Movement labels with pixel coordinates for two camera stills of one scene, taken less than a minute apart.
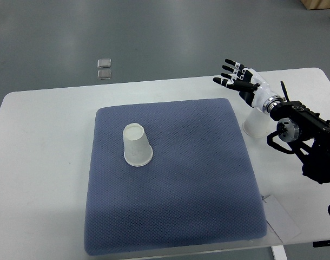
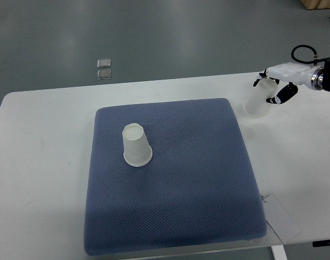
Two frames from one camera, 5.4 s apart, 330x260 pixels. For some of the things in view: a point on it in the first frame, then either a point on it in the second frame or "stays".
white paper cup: (257, 124) to (256, 105)
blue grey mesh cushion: (200, 188) stays
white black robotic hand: (250, 86) to (295, 74)
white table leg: (279, 252) stays
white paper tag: (279, 219) stays
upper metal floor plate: (104, 63) stays
